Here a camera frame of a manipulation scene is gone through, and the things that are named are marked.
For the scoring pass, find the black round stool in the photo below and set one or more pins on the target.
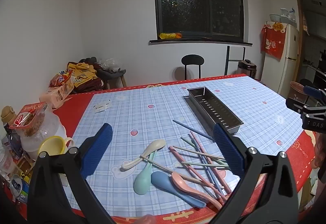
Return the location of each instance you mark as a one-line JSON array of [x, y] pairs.
[[192, 60]]

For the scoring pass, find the pile of pastel chopsticks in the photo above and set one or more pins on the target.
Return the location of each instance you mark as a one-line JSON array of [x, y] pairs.
[[198, 153]]

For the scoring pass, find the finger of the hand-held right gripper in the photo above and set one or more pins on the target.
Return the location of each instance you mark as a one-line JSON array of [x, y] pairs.
[[313, 92], [296, 106]]

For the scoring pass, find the black metal frame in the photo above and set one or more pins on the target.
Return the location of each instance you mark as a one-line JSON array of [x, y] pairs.
[[228, 60]]

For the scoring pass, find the red lid snack cup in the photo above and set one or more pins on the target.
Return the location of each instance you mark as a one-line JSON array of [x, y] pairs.
[[28, 117]]

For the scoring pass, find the grey chair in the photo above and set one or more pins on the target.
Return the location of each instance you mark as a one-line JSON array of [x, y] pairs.
[[112, 74]]

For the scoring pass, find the yellow cup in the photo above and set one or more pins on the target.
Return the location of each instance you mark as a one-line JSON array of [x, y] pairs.
[[52, 146]]

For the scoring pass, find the yellow clothes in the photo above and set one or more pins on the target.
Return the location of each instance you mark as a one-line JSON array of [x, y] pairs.
[[81, 72]]

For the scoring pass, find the glass bowl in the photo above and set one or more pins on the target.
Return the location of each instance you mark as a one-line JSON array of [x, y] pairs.
[[274, 17]]

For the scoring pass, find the pink waste bin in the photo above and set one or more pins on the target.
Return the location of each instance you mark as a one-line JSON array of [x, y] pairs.
[[298, 91]]

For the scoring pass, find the yellow bag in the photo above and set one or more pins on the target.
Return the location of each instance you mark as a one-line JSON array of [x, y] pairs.
[[169, 35]]

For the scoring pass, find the stainless steel utensil tray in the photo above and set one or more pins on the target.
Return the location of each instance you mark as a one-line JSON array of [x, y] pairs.
[[216, 111]]

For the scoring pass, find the clear plastic bottle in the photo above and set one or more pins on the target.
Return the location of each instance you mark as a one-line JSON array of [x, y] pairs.
[[289, 16]]

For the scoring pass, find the brown cap bottle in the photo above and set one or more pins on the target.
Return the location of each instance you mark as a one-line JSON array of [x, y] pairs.
[[7, 111]]

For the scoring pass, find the pink spoon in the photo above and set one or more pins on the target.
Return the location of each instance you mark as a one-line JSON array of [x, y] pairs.
[[178, 179]]

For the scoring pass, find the maroon clothes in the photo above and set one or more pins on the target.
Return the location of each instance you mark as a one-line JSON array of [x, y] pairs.
[[87, 85]]

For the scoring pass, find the dark bottle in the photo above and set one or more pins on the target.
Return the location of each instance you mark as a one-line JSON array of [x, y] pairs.
[[14, 139]]

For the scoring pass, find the clear plastic bag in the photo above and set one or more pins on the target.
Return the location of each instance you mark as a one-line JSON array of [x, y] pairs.
[[109, 63]]

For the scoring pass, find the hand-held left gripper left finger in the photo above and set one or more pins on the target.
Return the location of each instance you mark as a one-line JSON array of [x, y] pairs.
[[101, 142]]

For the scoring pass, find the orange snack bag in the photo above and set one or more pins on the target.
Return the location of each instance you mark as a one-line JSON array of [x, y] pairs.
[[59, 78]]

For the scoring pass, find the drink can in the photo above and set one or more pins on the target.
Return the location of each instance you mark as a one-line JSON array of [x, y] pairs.
[[16, 184]]

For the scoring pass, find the white fridge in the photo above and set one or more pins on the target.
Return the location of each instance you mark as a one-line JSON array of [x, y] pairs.
[[290, 55]]

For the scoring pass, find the cream spoon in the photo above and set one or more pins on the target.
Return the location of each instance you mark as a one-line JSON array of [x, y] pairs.
[[158, 145]]

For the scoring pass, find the small white cards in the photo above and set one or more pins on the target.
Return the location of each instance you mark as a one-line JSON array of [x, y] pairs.
[[101, 106]]

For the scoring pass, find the window sill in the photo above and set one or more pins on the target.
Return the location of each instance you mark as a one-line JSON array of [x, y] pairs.
[[198, 42]]

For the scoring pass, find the blue spoon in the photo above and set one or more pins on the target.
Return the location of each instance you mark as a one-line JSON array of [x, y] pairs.
[[160, 180]]

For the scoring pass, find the red printed cloth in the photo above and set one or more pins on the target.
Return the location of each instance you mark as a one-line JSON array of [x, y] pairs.
[[273, 40]]

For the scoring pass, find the mint green spoon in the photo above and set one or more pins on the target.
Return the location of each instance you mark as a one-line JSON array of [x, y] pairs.
[[142, 183]]

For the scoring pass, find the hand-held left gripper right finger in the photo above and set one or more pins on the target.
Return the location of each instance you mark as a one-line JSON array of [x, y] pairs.
[[226, 147]]

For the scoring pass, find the frosted plastic jug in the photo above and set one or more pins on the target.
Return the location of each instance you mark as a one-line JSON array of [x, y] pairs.
[[49, 124]]

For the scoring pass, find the wooden door frame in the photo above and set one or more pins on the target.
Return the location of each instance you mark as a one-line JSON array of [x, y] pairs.
[[297, 9]]

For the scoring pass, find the single blue chopstick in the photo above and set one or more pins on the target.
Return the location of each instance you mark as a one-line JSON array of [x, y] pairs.
[[191, 129]]

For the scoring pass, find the blue plaid table mat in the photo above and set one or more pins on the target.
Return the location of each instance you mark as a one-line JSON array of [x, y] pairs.
[[127, 117]]

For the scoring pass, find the maroon rice cooker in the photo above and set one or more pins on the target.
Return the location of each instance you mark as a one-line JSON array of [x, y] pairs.
[[247, 68]]

